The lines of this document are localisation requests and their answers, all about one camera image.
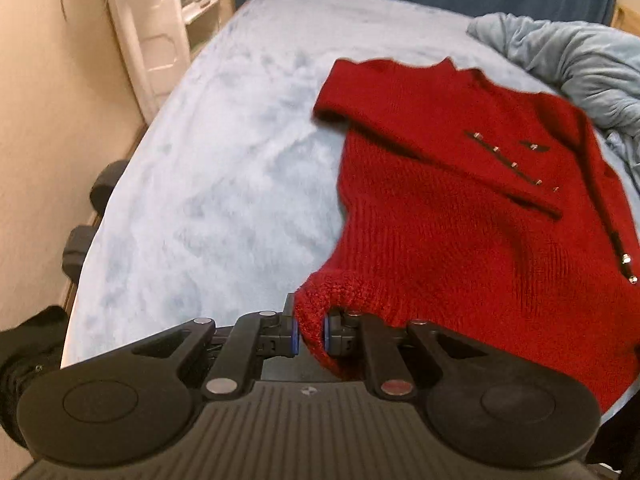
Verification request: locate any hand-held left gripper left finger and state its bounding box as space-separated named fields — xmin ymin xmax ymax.
xmin=131 ymin=294 xmax=301 ymax=401

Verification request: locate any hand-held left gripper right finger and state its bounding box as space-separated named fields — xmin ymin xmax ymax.
xmin=322 ymin=310 xmax=494 ymax=399

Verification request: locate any red knitted sweater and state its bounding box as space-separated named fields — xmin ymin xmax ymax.
xmin=294 ymin=57 xmax=640 ymax=416

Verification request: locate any crumpled light blue duvet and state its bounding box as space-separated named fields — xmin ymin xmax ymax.
xmin=466 ymin=12 xmax=640 ymax=181

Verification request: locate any black dumbbell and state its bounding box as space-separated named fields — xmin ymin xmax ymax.
xmin=90 ymin=160 xmax=131 ymax=217
xmin=61 ymin=225 xmax=103 ymax=282

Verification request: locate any dark cloth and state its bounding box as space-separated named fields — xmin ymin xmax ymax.
xmin=0 ymin=305 xmax=69 ymax=443

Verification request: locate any white shelf unit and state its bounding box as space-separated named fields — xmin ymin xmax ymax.
xmin=100 ymin=0 xmax=236 ymax=126

